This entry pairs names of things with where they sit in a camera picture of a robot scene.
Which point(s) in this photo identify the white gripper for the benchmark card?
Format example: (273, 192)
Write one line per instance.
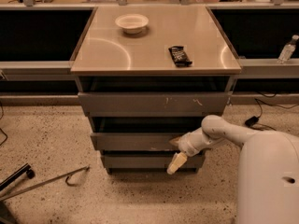
(186, 144)

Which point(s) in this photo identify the grey drawer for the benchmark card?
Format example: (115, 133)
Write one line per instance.
(140, 134)
(137, 159)
(152, 104)

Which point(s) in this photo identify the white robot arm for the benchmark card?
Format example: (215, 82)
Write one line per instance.
(268, 170)

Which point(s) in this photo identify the grey drawer cabinet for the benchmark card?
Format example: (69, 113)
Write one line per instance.
(109, 60)

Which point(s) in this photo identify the black snack bar wrapper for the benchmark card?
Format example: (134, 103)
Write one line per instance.
(179, 56)

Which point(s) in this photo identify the metal rod with hook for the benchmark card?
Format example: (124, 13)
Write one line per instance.
(44, 183)

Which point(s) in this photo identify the white bowl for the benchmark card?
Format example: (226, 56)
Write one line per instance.
(132, 24)

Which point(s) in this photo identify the clear plastic water bottle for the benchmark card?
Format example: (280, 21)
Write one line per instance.
(288, 50)

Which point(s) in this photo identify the black stand leg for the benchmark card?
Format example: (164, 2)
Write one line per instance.
(25, 169)

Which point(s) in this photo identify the black power adapter with cable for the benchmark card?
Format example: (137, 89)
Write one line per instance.
(254, 121)

